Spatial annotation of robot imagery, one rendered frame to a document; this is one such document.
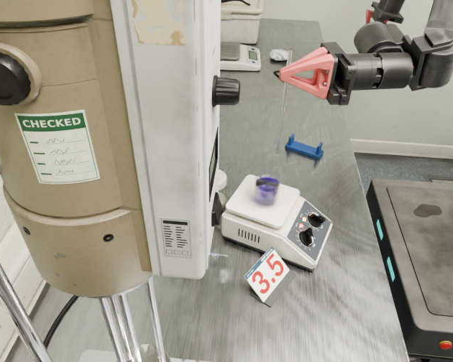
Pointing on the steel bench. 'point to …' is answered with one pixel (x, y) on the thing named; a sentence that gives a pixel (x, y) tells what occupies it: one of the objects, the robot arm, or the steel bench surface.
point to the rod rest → (304, 148)
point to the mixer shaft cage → (142, 351)
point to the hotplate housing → (269, 236)
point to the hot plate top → (238, 206)
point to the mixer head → (107, 136)
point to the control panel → (308, 228)
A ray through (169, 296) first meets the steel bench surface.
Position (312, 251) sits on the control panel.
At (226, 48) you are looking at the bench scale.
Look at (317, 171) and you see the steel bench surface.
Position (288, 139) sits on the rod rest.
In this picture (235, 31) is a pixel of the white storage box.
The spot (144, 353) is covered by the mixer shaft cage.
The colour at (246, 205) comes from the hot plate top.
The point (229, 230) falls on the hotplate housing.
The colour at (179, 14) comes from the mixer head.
